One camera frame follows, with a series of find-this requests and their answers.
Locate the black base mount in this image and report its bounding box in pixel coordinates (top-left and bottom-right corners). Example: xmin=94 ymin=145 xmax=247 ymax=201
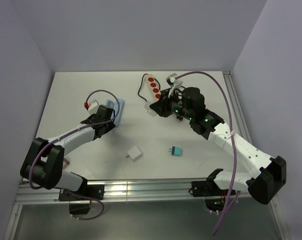
xmin=58 ymin=184 xmax=105 ymax=221
xmin=189 ymin=179 xmax=228 ymax=212

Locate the aluminium rail frame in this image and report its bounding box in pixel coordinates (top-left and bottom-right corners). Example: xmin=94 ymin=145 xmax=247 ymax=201
xmin=3 ymin=174 xmax=291 ymax=240
xmin=222 ymin=70 xmax=264 ymax=177

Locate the beige red power strip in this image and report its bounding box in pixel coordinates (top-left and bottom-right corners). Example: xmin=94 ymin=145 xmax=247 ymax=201
xmin=144 ymin=74 xmax=161 ymax=102

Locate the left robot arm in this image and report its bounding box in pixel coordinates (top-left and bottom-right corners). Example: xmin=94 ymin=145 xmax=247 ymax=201
xmin=20 ymin=105 xmax=115 ymax=200

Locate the teal plug adapter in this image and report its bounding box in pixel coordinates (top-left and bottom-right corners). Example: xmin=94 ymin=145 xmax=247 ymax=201
xmin=169 ymin=146 xmax=182 ymax=157

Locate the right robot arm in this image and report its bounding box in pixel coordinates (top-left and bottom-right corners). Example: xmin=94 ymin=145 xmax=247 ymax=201
xmin=150 ymin=87 xmax=287 ymax=205

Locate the pink plug adapter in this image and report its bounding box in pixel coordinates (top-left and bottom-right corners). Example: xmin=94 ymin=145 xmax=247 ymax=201
xmin=62 ymin=157 xmax=70 ymax=170

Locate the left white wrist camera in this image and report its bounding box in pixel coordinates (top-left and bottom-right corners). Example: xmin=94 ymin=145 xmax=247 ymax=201
xmin=84 ymin=100 xmax=99 ymax=115

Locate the white square charger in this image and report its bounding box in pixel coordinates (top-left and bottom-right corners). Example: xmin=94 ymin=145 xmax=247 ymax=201
xmin=126 ymin=146 xmax=143 ymax=161

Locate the small white plug adapter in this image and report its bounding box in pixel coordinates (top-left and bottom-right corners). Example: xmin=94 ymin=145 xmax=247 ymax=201
xmin=144 ymin=101 xmax=157 ymax=117

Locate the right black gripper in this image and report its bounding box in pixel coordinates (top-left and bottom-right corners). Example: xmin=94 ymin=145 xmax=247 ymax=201
xmin=150 ymin=87 xmax=194 ymax=121

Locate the aluminium right rail frame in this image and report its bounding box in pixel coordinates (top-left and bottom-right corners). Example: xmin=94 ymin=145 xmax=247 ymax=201
xmin=222 ymin=70 xmax=264 ymax=177

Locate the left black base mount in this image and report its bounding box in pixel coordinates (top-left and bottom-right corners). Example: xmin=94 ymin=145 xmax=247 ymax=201
xmin=58 ymin=184 xmax=105 ymax=221

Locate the light blue power strip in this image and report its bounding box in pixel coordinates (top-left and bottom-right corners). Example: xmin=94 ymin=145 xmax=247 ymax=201
xmin=113 ymin=98 xmax=124 ymax=127

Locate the aluminium front rail frame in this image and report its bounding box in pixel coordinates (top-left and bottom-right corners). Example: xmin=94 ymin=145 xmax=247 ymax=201
xmin=3 ymin=174 xmax=291 ymax=240

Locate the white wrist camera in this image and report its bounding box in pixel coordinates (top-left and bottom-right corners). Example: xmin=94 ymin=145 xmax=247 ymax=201
xmin=84 ymin=100 xmax=99 ymax=115
xmin=166 ymin=73 xmax=183 ymax=98

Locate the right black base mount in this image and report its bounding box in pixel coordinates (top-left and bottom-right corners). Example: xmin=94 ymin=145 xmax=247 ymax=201
xmin=189 ymin=179 xmax=228 ymax=212

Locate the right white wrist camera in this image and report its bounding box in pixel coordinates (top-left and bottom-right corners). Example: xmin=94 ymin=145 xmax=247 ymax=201
xmin=166 ymin=73 xmax=183 ymax=98

